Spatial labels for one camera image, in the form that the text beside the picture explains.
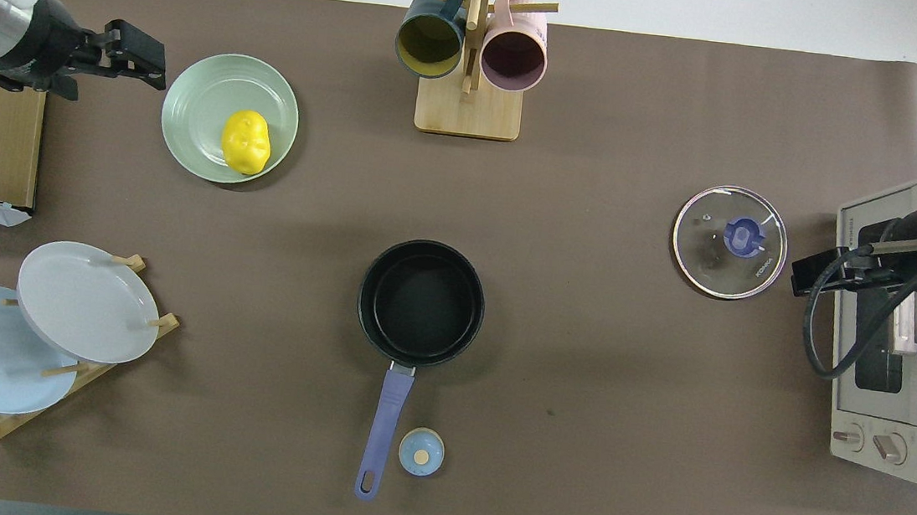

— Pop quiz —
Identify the beige toaster oven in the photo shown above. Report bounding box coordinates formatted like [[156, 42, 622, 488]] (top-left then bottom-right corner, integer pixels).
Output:
[[811, 166, 917, 487]]

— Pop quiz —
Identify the brown table mat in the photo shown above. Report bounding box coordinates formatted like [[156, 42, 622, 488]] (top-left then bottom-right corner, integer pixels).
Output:
[[0, 0, 917, 515]]

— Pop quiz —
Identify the dark teal mug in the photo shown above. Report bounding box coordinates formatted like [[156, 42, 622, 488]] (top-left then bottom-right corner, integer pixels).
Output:
[[392, 0, 471, 83]]

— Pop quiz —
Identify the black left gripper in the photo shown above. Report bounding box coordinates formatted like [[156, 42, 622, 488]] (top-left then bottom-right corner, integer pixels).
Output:
[[62, 15, 173, 109]]

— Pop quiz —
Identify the light green plate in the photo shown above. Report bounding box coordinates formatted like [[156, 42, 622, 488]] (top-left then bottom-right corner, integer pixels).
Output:
[[155, 47, 306, 191]]

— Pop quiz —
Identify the pink mug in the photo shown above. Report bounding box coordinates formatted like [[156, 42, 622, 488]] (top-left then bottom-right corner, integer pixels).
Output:
[[477, 0, 554, 95]]

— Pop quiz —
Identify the wooden mug tree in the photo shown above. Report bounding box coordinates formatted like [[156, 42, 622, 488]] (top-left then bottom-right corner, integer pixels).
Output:
[[384, 0, 559, 146]]

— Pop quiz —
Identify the black pot purple handle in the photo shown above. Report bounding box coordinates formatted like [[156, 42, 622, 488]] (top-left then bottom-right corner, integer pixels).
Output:
[[338, 234, 492, 512]]

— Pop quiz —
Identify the glass lid purple knob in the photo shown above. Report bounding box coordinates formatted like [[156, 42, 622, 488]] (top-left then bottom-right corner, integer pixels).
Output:
[[667, 180, 794, 306]]

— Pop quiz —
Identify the wooden plate rack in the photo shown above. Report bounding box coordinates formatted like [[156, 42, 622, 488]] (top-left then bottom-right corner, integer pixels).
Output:
[[0, 241, 187, 464]]

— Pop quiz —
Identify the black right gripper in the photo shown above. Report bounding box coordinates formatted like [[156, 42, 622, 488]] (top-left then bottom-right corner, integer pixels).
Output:
[[789, 238, 891, 307]]

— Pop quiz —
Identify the grey plate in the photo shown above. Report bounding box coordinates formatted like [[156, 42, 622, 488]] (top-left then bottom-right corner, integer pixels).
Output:
[[10, 236, 168, 370]]

